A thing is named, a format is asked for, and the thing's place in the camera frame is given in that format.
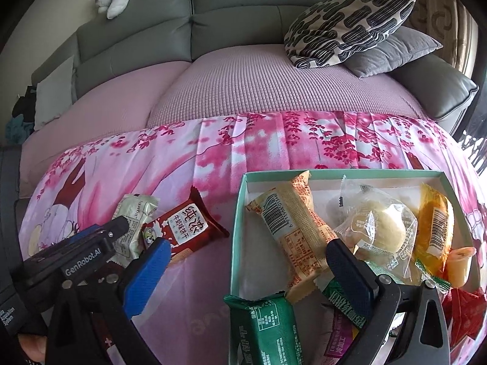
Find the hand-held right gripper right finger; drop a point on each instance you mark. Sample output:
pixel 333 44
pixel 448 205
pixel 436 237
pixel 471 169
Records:
pixel 350 273

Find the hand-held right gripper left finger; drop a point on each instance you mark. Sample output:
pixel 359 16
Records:
pixel 146 273

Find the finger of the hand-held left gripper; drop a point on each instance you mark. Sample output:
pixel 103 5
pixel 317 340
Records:
pixel 108 246
pixel 99 232

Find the small green striped-edge packet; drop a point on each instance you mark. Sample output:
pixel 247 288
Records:
pixel 340 298

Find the pale green white packet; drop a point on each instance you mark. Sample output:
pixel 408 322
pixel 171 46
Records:
pixel 135 213

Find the clear bun packet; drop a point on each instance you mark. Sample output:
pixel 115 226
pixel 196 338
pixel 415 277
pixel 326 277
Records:
pixel 380 220

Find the dark red biscuit packet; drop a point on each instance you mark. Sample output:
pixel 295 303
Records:
pixel 190 228

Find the pink snack packet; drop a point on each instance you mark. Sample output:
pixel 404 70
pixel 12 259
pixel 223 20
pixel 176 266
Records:
pixel 340 336

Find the beige bread packet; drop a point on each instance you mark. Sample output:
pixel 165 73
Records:
pixel 296 235

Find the teal shallow cardboard box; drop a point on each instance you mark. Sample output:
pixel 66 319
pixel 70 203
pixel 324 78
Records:
pixel 236 243

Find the orange snack packet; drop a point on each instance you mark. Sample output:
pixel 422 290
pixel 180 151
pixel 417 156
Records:
pixel 433 228

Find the dark green snack packet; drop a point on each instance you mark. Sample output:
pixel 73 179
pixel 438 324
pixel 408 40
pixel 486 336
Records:
pixel 266 330

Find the peach jelly cup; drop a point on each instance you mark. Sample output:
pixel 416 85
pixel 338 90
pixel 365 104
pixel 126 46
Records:
pixel 458 270

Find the red patterned snack packet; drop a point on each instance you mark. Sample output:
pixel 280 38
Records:
pixel 462 311

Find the person's left hand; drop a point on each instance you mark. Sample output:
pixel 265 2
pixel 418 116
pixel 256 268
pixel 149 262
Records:
pixel 34 348

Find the dark clothes pile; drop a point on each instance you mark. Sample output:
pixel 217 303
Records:
pixel 21 116

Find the pink floral printed cloth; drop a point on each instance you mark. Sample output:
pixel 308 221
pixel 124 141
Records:
pixel 266 148

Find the black window railing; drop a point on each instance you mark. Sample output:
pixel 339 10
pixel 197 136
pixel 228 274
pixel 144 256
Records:
pixel 473 137

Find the pink waffle sofa cover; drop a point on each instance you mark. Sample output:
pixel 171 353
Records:
pixel 236 80

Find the plain grey cushion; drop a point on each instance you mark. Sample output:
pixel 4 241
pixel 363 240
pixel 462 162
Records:
pixel 395 53

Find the black white patterned cushion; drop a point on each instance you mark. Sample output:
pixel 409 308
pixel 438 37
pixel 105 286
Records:
pixel 342 30

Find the grey sofa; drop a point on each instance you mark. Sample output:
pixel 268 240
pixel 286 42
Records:
pixel 236 11

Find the beige patterned curtain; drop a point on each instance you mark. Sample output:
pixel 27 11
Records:
pixel 430 0

